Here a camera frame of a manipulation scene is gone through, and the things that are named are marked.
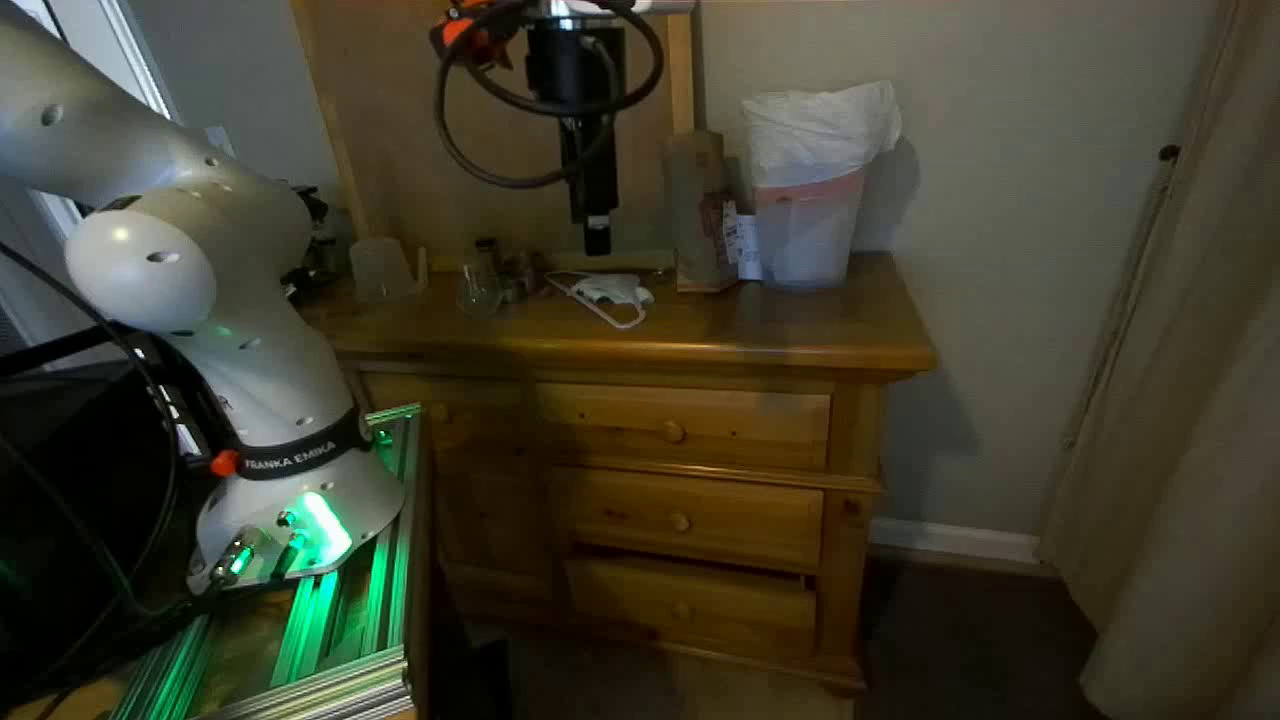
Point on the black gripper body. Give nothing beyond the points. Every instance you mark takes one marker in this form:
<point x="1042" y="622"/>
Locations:
<point x="590" y="154"/>

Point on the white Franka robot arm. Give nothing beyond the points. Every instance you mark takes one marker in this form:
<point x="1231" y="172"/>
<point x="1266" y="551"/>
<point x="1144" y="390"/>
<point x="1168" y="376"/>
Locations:
<point x="201" y="264"/>

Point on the wooden pine dresser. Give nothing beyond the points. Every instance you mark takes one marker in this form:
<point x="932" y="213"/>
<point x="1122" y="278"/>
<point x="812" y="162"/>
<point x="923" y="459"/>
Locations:
<point x="747" y="333"/>

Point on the small steel measuring cup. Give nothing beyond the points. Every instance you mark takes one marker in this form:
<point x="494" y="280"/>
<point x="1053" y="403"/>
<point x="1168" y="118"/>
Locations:
<point x="532" y="278"/>

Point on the clear glass tumbler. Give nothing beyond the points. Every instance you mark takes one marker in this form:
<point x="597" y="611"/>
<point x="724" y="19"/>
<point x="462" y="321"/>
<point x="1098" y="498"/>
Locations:
<point x="485" y="280"/>

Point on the small white bottle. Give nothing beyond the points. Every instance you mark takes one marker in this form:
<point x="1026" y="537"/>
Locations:
<point x="747" y="251"/>

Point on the wooden backboard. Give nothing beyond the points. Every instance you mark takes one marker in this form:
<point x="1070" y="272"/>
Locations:
<point x="387" y="121"/>

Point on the white bin with liner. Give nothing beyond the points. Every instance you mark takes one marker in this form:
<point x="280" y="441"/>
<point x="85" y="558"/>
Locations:
<point x="823" y="144"/>

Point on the black box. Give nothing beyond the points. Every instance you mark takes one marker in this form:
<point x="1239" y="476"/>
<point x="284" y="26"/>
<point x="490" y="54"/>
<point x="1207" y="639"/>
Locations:
<point x="81" y="505"/>

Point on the black camera on stand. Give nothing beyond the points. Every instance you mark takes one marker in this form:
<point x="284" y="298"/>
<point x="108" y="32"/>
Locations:
<point x="316" y="247"/>

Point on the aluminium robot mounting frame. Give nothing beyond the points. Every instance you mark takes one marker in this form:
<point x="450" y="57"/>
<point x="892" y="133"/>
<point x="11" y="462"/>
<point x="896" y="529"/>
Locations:
<point x="335" y="627"/>

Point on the white picture frame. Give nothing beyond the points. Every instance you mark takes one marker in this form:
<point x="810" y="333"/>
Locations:
<point x="135" y="54"/>

